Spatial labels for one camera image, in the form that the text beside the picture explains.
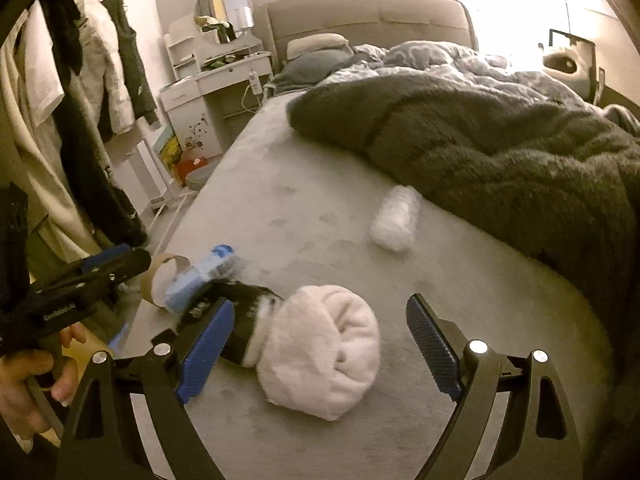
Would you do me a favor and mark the blue white wipes packet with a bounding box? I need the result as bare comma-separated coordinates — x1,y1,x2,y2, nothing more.
165,244,240,314

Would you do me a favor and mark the white towel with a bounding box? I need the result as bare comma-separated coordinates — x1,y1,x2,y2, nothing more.
240,285,381,422

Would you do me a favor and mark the small bubble wrap roll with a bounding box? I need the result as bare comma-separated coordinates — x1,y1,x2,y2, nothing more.
369,185,422,252

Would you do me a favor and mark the person's left hand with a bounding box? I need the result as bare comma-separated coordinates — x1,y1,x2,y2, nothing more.
0,320,87,442

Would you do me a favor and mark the black hanging garment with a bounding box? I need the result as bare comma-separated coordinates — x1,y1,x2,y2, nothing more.
38,0,148,247

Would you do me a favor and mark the beige hanging coat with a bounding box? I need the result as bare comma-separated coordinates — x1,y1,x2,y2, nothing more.
1,11,100,262

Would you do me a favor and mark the grey padded stool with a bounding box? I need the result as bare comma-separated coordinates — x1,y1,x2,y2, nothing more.
186,162,218,192

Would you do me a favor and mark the yellow picture book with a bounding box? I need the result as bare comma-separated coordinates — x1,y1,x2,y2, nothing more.
153,124,183,185

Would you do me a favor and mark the white hanging shirt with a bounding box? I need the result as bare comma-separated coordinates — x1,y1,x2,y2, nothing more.
23,0,64,127

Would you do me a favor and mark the grey bed with mattress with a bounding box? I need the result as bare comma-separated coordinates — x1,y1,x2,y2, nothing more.
119,0,640,480

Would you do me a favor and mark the dark green hanging vest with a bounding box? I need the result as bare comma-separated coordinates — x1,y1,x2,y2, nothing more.
101,0,160,127

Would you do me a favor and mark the dark grey fluffy blanket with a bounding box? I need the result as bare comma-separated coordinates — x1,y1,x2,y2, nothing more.
288,74,639,362

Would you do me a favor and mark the white puffer jacket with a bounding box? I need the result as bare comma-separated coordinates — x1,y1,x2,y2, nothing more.
74,0,136,134

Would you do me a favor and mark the white dressing table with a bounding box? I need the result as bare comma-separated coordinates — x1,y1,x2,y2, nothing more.
160,14,272,159

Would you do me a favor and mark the blue patterned duvet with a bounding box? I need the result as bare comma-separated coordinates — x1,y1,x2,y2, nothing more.
322,40,639,136

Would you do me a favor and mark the grey pillow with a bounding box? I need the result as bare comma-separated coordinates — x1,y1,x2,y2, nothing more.
270,49,354,96

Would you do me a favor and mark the white plush cat bed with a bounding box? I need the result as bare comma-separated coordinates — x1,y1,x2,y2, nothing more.
542,44,597,103

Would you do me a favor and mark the round vanity mirror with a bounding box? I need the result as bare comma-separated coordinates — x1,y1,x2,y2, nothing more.
193,0,254,44

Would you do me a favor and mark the beige pillow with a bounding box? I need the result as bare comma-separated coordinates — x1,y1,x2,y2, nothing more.
286,32,349,61

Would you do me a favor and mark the white charger with cable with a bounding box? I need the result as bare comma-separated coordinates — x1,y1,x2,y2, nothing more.
241,70,264,114

